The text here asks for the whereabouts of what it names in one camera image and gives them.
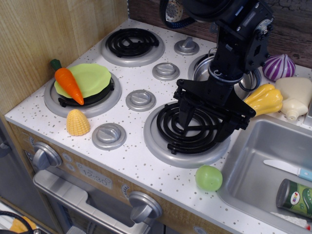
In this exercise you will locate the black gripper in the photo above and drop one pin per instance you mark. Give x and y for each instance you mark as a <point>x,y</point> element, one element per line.
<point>216,98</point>

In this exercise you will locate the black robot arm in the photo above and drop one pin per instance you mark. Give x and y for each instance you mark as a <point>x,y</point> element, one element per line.
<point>242,46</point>

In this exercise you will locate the light green plate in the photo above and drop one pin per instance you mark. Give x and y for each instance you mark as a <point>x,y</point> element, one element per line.
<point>91,79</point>

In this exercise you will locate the orange toy carrot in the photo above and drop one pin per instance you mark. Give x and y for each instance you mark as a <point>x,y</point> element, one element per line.
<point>67,81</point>

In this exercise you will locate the front right stove burner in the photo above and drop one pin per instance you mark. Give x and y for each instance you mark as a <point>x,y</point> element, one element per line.
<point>189,147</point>

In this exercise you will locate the stove burner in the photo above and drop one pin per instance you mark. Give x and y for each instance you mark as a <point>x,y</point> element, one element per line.
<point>189,147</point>
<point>132,47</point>
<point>96,109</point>

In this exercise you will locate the silver pot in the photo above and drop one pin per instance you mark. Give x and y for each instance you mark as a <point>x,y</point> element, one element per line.
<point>198,71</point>

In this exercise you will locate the yellow toy bell pepper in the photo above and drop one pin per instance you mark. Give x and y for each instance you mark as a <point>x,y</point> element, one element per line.
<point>265,99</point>

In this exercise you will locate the silver stovetop knob upper middle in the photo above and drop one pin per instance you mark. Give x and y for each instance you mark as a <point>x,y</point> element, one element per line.
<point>165,71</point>

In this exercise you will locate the silver stovetop knob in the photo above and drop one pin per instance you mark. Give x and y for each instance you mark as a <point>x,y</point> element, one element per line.
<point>140,100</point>
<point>109,136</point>
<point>165,71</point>
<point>186,47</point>

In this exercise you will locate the silver stovetop knob centre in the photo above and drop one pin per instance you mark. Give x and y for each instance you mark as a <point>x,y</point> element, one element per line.
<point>140,100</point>

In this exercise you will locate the silver stovetop knob back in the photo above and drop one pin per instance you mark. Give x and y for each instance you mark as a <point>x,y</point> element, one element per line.
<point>186,47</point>

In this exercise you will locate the silver sink basin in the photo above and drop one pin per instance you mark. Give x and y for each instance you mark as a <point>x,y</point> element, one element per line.
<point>251,186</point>

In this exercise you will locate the purple toy onion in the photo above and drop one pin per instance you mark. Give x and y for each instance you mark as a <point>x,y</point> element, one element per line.
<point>278,66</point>

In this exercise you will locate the cream toy squeeze bottle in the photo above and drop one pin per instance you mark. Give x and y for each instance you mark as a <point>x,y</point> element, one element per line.
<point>297,94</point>

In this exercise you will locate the silver stovetop knob front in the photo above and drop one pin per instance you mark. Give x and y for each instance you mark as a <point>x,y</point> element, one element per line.
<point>109,136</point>

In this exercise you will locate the back left stove burner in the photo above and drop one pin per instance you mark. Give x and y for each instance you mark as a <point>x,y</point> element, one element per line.
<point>132,47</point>

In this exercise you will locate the silver strainer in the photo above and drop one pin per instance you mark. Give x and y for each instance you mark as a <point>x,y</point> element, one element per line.
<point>174,11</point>

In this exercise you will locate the right oven dial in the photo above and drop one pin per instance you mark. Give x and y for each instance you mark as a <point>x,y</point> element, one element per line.
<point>143,207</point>

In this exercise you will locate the oven dial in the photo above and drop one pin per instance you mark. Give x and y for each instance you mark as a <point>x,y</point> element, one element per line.
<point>143,207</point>
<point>45,156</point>

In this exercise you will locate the front left stove burner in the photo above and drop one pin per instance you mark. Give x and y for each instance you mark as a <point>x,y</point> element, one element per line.
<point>96,109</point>

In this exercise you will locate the green toy can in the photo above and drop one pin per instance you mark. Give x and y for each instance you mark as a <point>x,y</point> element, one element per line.
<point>295,198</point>

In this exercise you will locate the yellow toy corn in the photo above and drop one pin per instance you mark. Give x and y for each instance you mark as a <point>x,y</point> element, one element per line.
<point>77,123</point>

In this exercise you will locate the left oven dial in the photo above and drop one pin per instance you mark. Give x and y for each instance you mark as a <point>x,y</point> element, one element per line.
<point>45,156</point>

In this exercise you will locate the yellow object bottom left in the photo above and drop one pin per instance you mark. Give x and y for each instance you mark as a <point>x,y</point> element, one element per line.
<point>19,227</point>

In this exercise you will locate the toy knife blue handle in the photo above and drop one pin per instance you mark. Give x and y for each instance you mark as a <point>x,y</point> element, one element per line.
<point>281,165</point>

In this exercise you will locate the silver oven door handle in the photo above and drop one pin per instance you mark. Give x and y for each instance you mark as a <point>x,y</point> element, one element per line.
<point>75,198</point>

